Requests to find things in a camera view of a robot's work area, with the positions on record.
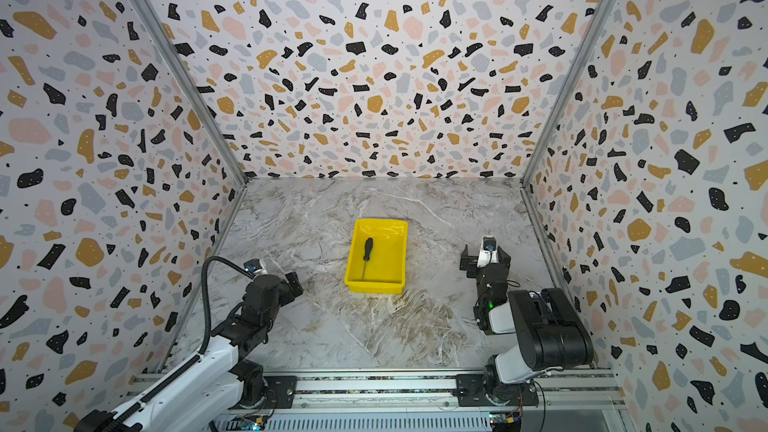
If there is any black handled screwdriver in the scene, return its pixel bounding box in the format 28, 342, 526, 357
361, 237, 374, 280

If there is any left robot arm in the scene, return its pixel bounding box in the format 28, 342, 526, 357
75, 272, 303, 431

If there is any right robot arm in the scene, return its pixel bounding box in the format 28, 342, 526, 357
459, 237, 594, 404

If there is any yellow plastic bin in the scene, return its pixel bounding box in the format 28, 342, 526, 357
344, 218, 408, 295

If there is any left electronics board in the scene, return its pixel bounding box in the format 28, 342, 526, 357
226, 414, 268, 431

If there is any electronics board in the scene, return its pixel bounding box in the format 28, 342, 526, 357
226, 414, 268, 431
489, 411, 522, 432

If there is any right electronics board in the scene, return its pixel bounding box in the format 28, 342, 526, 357
489, 411, 522, 432

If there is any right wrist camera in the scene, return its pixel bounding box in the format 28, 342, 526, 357
477, 236, 499, 268

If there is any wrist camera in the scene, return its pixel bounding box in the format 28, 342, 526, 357
477, 236, 499, 268
243, 258, 268, 280

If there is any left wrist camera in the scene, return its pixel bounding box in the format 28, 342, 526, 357
243, 258, 268, 280

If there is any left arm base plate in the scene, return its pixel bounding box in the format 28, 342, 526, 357
237, 374, 298, 410

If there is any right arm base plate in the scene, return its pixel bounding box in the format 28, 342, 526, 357
452, 374, 539, 408

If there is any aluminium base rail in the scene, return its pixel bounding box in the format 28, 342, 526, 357
116, 367, 637, 432

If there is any left aluminium corner post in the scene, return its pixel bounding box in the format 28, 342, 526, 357
129, 0, 247, 187

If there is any aluminium corner post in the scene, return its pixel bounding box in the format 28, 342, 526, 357
521, 0, 615, 188
129, 0, 247, 187

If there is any right aluminium corner post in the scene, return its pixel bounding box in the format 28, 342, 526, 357
521, 0, 615, 188

